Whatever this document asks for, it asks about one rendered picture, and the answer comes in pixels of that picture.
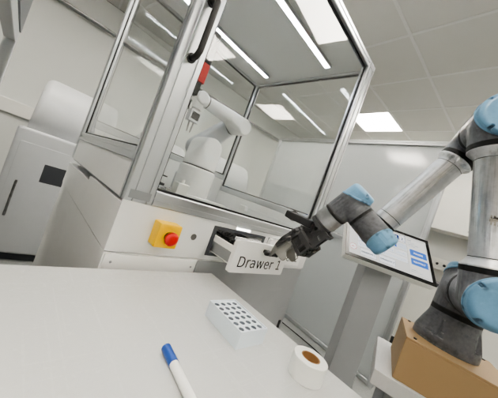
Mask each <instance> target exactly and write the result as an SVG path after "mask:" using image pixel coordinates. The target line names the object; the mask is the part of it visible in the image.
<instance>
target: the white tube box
mask: <svg viewBox="0 0 498 398"><path fill-rule="evenodd" d="M205 315H206V316H207V318H208V319H209V320H210V321H211V322H212V324H213V325H214V326H215V327H216V328H217V330H218V331H219V332H220V333H221V334H222V336H223V337H224V338H225V339H226V340H227V341H228V342H229V343H230V344H231V345H232V347H233V348H234V349H235V350H238V349H242V348H245V347H252V346H255V345H259V344H262V342H263V341H264V338H265V335H266V332H267V329H268V328H267V327H266V326H265V325H264V324H263V323H262V322H261V321H259V320H258V319H257V318H256V317H255V316H254V315H252V314H251V313H250V312H249V311H248V310H247V309H246V308H244V307H243V306H242V305H241V304H240V303H239V302H238V301H236V300H235V299H225V300H210V301H209V305H208V307H207V310H206V313H205Z"/></svg>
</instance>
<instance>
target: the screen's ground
mask: <svg viewBox="0 0 498 398"><path fill-rule="evenodd" d="M393 232H394V231H393ZM394 233H396V234H399V233H397V232H394ZM399 235H402V234H399ZM402 236H405V235H402ZM357 238H358V234H357V233H356V232H355V231H354V230H353V229H352V227H351V226H350V236H349V242H354V243H356V244H357ZM405 238H406V243H404V242H400V241H398V242H400V243H402V244H405V245H406V249H407V251H406V250H403V251H405V252H407V255H408V262H409V264H407V263H405V262H403V261H399V260H396V259H394V258H392V257H390V258H392V259H394V260H395V263H396V267H394V266H392V265H388V264H385V263H383V262H381V261H379V255H376V257H377V260H375V259H372V258H370V257H366V256H364V255H362V254H360V248H361V247H362V246H357V250H354V249H352V248H349V252H351V253H355V254H357V255H360V256H362V257H366V258H368V259H371V260H373V261H377V262H379V263H381V264H384V265H387V266H390V267H392V268H396V269H398V270H400V271H403V272H406V273H409V274H411V275H414V276H417V277H420V278H421V279H424V280H427V281H430V282H432V274H431V269H430V265H429V261H428V254H427V250H426V245H425V242H422V241H419V240H416V239H414V238H410V237H408V236H405ZM392 247H394V248H397V249H400V248H398V247H395V246H392ZM362 248H364V247H362ZM364 249H366V248H364ZM409 249H411V250H415V251H417V252H420V253H423V254H426V257H427V261H425V260H422V259H420V258H418V257H414V256H412V255H410V251H409ZM366 250H368V249H366ZM400 250H402V249H400ZM381 255H383V254H381ZM383 256H386V255H383ZM386 257H388V256H386ZM411 257H412V258H414V259H417V260H419V261H423V262H425V263H428V270H427V269H425V268H421V267H419V266H416V265H412V263H411Z"/></svg>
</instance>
